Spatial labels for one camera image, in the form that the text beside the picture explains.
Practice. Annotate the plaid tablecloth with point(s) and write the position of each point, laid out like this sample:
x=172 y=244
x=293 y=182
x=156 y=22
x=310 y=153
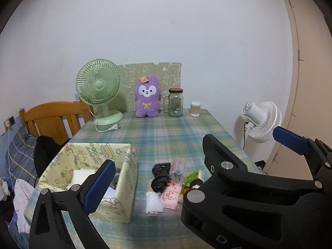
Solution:
x=166 y=140

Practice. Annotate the wall socket panel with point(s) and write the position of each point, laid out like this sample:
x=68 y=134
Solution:
x=9 y=122

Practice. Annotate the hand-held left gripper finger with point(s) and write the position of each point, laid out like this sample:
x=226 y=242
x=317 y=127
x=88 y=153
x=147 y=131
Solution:
x=99 y=184

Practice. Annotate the blue plaid pillow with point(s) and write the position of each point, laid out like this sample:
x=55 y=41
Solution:
x=22 y=158

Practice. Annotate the white pink bedding cloth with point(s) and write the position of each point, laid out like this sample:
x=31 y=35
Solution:
x=23 y=199

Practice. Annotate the glass jar with brown lid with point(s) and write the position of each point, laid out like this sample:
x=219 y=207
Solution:
x=175 y=105

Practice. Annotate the crumpled white tissue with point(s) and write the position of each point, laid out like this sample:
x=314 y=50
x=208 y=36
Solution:
x=4 y=189

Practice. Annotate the grey cloth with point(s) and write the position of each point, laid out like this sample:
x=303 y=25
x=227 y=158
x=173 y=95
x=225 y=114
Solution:
x=115 y=180

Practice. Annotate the cotton swab container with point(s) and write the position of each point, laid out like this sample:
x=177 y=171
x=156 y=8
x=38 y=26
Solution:
x=195 y=109

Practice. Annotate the green desk fan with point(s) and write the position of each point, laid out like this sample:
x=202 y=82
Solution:
x=98 y=84

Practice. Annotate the printed yellow storage box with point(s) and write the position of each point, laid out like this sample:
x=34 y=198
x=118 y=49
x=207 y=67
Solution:
x=124 y=197

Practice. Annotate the white folded cloth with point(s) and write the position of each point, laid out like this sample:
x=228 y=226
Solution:
x=80 y=177

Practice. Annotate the purple plush toy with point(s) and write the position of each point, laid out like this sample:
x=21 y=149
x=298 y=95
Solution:
x=147 y=101

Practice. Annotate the clear pink packet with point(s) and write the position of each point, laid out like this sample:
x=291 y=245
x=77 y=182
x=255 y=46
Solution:
x=179 y=170

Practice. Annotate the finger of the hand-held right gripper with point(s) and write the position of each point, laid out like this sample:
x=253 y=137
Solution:
x=223 y=153
x=290 y=140

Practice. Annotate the black cloth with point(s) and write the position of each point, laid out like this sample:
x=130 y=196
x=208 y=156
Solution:
x=160 y=176
x=46 y=153

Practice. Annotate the beige door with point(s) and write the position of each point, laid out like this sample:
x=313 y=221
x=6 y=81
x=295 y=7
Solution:
x=306 y=83

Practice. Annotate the printed green board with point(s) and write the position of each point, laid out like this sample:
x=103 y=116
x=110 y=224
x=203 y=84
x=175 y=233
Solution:
x=171 y=75

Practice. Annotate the white standing fan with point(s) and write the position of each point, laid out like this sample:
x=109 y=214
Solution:
x=262 y=119

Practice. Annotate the green packet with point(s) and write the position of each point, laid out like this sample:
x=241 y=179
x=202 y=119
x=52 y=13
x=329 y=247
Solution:
x=192 y=177

